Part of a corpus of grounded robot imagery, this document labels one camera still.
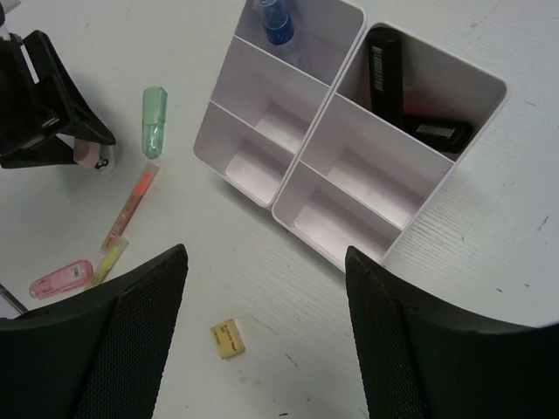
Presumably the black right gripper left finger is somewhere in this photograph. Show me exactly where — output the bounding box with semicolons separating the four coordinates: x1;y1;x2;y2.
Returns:
1;244;189;418

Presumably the white left organizer tray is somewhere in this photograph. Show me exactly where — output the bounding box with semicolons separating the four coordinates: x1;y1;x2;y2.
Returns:
193;1;366;209

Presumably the black pink highlighter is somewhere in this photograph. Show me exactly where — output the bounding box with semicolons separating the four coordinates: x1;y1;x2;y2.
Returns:
366;26;404;127

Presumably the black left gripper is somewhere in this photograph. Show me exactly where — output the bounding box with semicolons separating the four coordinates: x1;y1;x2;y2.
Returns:
1;11;116;169

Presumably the yellow pen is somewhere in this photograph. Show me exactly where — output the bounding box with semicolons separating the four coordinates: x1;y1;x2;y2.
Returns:
84;237;128;291

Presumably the orange pink pen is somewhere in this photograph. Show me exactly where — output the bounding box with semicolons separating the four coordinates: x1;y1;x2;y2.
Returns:
100;161;160;254

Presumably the white right organizer tray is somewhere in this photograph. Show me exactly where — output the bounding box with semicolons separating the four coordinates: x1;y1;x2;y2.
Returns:
272;22;507;268

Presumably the pink mini stapler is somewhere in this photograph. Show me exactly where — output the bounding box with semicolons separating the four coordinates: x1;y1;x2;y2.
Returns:
73;139;116;175

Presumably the pink highlighter pen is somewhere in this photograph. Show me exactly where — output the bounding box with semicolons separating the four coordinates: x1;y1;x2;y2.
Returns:
29;259;93;299

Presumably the mint green correction tape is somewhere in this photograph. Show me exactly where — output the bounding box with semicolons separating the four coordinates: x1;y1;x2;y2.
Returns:
141;86;168;160

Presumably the white organizer tray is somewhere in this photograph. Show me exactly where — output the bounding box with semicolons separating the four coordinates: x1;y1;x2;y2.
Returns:
193;1;366;209
272;22;507;268

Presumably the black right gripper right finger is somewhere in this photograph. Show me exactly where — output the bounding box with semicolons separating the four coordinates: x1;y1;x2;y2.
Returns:
345;247;558;418

